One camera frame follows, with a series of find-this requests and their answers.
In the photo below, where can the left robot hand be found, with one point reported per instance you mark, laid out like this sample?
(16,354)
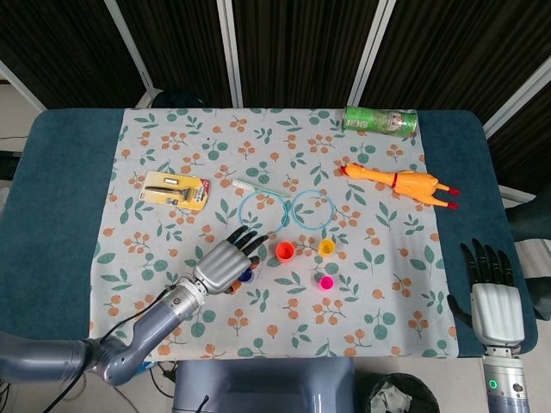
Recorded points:
(221,266)

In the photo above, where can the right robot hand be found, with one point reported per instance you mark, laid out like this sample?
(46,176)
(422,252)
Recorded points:
(497,310)

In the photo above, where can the dark blue plastic cup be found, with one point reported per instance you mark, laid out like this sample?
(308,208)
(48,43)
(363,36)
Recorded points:
(246,276)

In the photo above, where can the pink plastic cup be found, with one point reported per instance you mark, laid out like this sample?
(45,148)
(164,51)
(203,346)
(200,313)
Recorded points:
(326,282)

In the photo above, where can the yellow plastic cup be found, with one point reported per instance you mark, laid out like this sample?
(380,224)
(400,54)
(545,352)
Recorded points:
(326,247)

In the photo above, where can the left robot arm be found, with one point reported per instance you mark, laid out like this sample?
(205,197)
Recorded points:
(142,329)

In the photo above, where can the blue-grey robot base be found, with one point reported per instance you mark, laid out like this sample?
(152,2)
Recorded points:
(262,387)

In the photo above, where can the orange plastic cup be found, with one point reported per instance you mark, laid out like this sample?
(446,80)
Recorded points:
(285,251)

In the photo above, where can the green white-bristle brush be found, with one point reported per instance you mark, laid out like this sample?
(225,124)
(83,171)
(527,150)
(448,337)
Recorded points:
(243,184)

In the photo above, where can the razor on yellow card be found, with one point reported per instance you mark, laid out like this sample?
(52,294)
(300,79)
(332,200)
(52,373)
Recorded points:
(172,189)

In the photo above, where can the person in dark jeans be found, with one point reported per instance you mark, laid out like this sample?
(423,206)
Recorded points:
(531,219)

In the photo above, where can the black-bagged trash bin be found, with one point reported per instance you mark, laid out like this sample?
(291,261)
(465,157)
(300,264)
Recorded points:
(400,396)

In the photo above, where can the floral white tablecloth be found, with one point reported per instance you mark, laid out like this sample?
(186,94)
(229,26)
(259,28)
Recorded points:
(275,142)

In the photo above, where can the orange rubber chicken toy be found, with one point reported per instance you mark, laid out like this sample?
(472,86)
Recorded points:
(409,183)

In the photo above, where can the black chair back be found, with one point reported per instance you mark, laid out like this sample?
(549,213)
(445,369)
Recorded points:
(178,100)

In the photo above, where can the green chips can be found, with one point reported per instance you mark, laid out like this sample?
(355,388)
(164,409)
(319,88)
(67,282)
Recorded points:
(379,121)

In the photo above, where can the white partition post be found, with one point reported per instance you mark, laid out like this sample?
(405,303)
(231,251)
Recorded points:
(373,43)
(516,98)
(229,51)
(129,43)
(21,88)

